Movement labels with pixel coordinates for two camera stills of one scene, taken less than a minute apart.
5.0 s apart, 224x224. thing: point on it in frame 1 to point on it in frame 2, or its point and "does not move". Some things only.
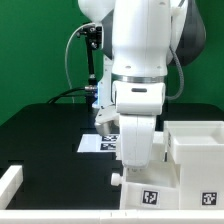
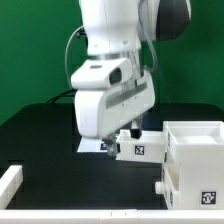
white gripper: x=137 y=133 to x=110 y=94
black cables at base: x=64 y=94 does not move
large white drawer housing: x=197 y=146 does not move
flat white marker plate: x=93 y=143 does not move
